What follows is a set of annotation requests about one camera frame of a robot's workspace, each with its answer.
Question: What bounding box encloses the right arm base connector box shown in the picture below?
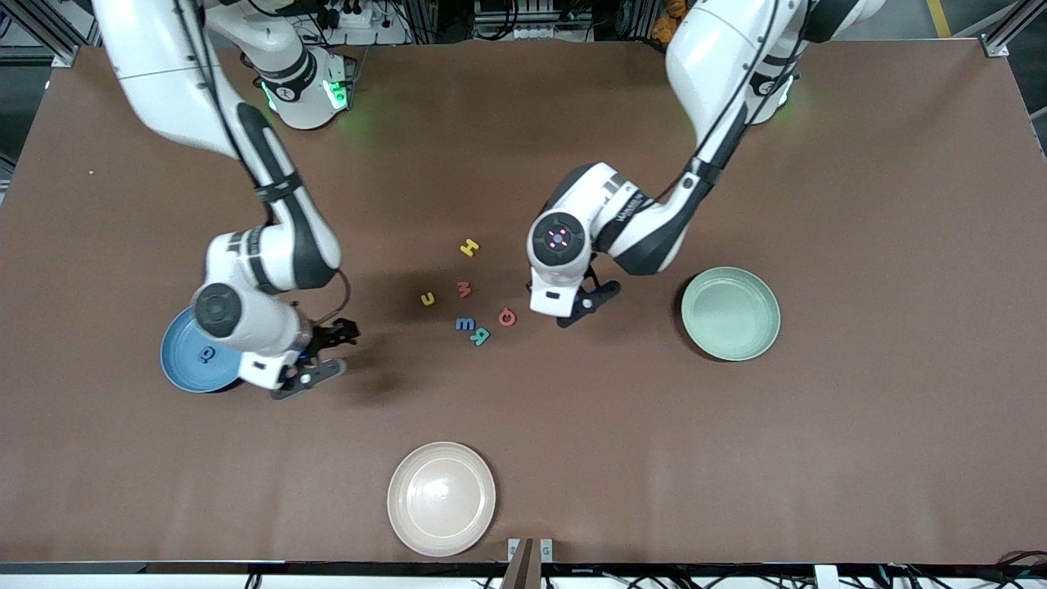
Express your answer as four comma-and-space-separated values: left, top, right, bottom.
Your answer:
323, 56, 358, 112

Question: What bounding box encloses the blue round plate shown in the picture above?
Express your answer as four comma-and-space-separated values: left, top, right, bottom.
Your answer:
160, 307, 246, 393

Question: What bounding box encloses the green round plate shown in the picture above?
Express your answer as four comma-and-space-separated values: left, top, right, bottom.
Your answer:
681, 268, 782, 362

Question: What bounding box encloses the beige round plate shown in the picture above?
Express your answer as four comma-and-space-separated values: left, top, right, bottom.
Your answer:
387, 442, 497, 558

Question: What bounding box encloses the pile of orange items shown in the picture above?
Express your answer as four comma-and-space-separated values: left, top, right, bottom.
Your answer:
652, 0, 684, 42

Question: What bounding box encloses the black equipment rack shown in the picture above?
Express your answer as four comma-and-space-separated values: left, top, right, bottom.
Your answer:
473, 0, 596, 42

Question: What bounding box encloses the white power strip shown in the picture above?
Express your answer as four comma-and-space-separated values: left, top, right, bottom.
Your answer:
315, 0, 385, 29

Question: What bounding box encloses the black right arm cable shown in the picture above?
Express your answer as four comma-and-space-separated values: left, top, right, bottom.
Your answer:
172, 0, 353, 324

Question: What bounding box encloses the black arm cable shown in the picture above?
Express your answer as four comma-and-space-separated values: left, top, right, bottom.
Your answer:
172, 0, 353, 324
654, 0, 807, 205

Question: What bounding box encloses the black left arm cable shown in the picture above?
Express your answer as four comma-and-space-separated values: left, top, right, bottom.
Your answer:
654, 0, 807, 205

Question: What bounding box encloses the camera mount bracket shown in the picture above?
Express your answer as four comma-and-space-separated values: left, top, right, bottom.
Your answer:
501, 537, 555, 589

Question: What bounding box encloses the aluminium frame profile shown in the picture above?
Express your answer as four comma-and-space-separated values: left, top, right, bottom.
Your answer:
982, 0, 1047, 60
0, 0, 115, 66

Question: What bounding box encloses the black cable bundle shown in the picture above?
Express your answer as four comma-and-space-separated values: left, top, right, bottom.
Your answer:
986, 550, 1047, 586

